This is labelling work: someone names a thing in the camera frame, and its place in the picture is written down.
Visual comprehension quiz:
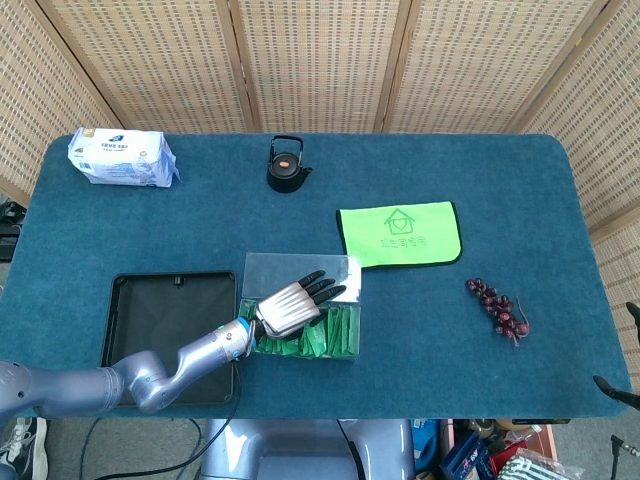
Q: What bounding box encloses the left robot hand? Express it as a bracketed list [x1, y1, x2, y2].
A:
[254, 270, 347, 340]

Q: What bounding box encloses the clear plastic box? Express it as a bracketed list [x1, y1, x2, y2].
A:
[239, 252, 364, 362]

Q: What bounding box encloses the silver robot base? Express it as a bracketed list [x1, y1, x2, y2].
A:
[199, 418, 417, 480]

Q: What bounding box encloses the black plastic tray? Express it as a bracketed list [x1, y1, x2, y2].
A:
[99, 270, 239, 407]

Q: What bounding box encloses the green cloth with house print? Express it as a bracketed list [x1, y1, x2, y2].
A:
[335, 200, 462, 270]

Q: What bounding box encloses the blue table cover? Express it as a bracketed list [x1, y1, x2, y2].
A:
[0, 132, 632, 420]

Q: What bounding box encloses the dark red grape bunch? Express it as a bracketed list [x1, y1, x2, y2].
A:
[464, 277, 532, 347]

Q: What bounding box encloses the white blue tissue pack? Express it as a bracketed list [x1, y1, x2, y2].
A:
[67, 127, 181, 190]

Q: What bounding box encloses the blue box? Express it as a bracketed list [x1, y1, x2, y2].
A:
[439, 429, 495, 480]

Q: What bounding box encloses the woven folding screen panel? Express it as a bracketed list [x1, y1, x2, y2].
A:
[519, 0, 640, 361]
[0, 0, 124, 206]
[37, 0, 259, 135]
[384, 0, 614, 135]
[229, 0, 414, 135]

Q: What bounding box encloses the red box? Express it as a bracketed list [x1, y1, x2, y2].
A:
[449, 419, 562, 464]

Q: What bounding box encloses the black equipment on floor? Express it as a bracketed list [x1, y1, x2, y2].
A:
[0, 198, 25, 262]

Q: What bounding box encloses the striped bag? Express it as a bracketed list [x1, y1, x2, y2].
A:
[499, 447, 587, 480]

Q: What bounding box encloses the white black sneaker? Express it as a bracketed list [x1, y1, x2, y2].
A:
[0, 417, 50, 480]

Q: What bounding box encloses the black teapot with handle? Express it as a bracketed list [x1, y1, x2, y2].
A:
[266, 134, 314, 194]

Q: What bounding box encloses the black cable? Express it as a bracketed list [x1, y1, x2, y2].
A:
[162, 357, 244, 480]

